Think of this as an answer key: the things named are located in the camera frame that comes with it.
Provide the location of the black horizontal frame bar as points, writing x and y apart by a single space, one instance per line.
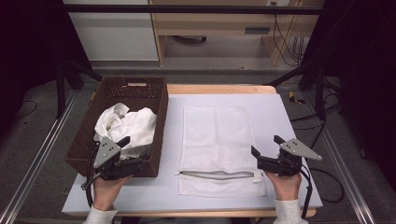
186 9

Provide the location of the pale grey table mat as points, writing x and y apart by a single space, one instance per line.
280 124

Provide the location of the black metal stand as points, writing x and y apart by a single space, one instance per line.
319 90
60 87

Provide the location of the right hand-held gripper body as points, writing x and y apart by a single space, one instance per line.
288 160

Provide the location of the brown woven basket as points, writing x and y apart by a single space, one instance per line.
124 93

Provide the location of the white cabinet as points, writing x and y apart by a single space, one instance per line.
112 37

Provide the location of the white garment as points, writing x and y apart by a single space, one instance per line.
134 124

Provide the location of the yellow and black tool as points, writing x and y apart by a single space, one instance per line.
294 99

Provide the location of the black curtain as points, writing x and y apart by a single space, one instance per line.
31 46
367 77

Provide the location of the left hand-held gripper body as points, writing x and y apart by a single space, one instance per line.
107 152

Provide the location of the aluminium floor rail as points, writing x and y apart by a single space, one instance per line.
37 149
345 174

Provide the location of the light wooden desk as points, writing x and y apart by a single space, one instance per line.
214 21

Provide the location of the person's right hand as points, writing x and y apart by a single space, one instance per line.
286 186

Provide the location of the white mesh laundry bag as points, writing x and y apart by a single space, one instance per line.
214 137

